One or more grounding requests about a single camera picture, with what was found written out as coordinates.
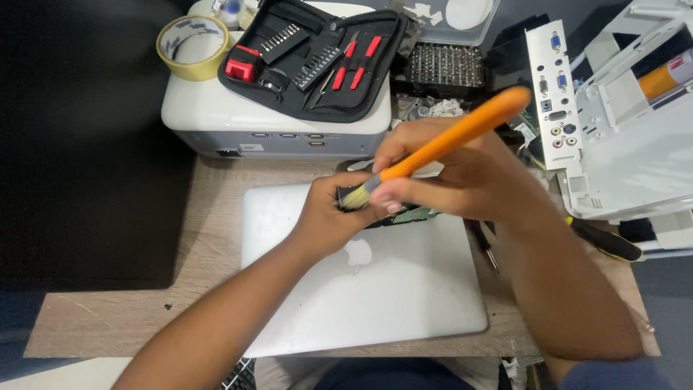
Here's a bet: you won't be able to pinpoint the person's right hand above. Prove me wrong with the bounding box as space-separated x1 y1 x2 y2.
370 115 549 226

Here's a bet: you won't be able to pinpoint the person's left hand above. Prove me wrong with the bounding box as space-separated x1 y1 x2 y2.
288 171 392 261

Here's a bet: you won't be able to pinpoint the orange-handled cleaning brush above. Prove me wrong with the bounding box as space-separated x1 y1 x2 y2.
338 86 534 212

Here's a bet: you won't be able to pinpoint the green circuit board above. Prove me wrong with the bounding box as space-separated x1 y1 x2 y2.
336 184 440 229

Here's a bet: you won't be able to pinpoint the red and black screwdriver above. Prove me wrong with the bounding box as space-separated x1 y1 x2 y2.
465 219 500 273

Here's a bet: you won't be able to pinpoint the silver laptop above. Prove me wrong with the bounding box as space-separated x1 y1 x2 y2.
241 181 489 359

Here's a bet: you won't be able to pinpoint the black bit set tray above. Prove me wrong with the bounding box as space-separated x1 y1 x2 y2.
405 42 486 91

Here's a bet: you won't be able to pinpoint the black projector inner assembly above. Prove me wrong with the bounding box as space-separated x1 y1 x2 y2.
485 13 551 143

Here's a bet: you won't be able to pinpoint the white port panel plate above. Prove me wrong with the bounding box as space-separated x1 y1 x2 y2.
524 19 587 172

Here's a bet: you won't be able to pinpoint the metal tweezers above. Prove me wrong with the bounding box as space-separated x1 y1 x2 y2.
308 31 360 110

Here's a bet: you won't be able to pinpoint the black and yellow screwdriver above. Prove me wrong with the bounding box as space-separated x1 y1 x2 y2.
565 216 645 264

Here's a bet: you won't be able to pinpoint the white projector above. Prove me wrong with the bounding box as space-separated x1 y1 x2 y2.
161 0 392 159

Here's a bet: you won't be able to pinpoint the black screwdriver bit holder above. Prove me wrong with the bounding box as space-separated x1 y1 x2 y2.
258 23 310 65
292 45 343 92

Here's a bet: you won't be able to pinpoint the clear plastic box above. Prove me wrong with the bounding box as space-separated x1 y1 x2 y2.
379 0 502 47

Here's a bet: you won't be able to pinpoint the white projector casing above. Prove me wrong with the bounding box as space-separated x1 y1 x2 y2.
558 0 693 224

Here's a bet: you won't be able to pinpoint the person's blue trousers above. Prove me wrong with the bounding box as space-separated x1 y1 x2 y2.
313 357 478 390

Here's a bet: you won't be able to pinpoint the black keyboard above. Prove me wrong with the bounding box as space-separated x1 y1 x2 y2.
218 357 257 390

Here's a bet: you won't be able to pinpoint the red and black tool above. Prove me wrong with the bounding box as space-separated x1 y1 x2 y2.
225 45 262 83

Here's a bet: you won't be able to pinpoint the black zip tool case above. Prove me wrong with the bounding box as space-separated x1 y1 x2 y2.
217 0 408 124

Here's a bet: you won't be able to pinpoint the yellow tape roll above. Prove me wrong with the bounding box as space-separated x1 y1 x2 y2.
156 14 231 82

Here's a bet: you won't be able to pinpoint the orange tube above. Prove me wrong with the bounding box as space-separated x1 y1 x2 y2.
638 48 693 101

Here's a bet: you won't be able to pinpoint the small clear bottle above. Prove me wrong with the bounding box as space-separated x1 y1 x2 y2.
210 0 258 29

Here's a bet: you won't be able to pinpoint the person's blue sleeve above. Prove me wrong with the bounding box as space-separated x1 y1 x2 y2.
558 356 679 390

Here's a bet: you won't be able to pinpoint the black mat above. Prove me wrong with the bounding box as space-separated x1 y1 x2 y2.
0 0 197 291

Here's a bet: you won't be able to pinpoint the red-handled screwdriver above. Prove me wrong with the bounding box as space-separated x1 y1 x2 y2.
349 36 383 91
331 40 358 92

